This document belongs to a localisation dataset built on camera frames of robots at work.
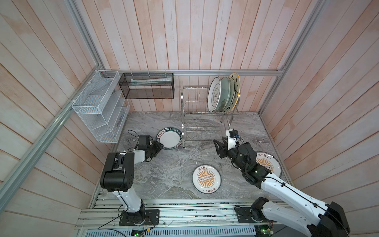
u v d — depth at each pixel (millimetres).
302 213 446
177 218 750
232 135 625
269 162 928
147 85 1040
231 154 656
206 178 861
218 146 692
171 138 1044
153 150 861
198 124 1098
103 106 719
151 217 736
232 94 952
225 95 760
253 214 662
